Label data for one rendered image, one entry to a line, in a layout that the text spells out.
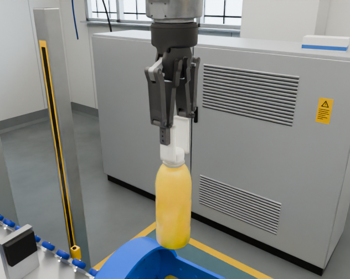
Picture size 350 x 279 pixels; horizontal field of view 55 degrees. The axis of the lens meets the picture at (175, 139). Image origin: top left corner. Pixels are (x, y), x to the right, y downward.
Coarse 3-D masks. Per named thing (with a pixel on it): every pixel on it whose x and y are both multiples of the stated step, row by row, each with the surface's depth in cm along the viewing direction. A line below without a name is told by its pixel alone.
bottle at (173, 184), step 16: (160, 176) 62; (176, 176) 61; (160, 192) 62; (176, 192) 61; (160, 208) 64; (176, 208) 63; (160, 224) 65; (176, 224) 64; (160, 240) 67; (176, 240) 66
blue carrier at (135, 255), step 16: (144, 240) 76; (112, 256) 70; (128, 256) 70; (144, 256) 70; (160, 256) 87; (176, 256) 83; (112, 272) 67; (128, 272) 67; (144, 272) 82; (160, 272) 89; (176, 272) 86; (192, 272) 82; (208, 272) 78
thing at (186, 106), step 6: (186, 60) 55; (186, 66) 55; (186, 72) 56; (180, 78) 58; (186, 78) 57; (180, 84) 58; (186, 84) 58; (180, 90) 59; (186, 90) 58; (180, 96) 59; (186, 96) 59; (180, 102) 60; (186, 102) 59; (180, 108) 62; (186, 108) 60; (186, 114) 61; (192, 114) 61
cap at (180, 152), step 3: (177, 147) 63; (177, 150) 62; (180, 150) 62; (183, 150) 62; (177, 153) 61; (180, 153) 61; (183, 153) 61; (177, 156) 60; (180, 156) 61; (183, 156) 61; (177, 159) 61; (180, 159) 61; (183, 159) 62; (168, 162) 61; (177, 162) 61; (180, 162) 61
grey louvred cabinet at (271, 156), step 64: (128, 64) 273; (256, 64) 205; (320, 64) 183; (128, 128) 297; (192, 128) 252; (256, 128) 219; (320, 128) 193; (192, 192) 272; (256, 192) 234; (320, 192) 205; (320, 256) 219
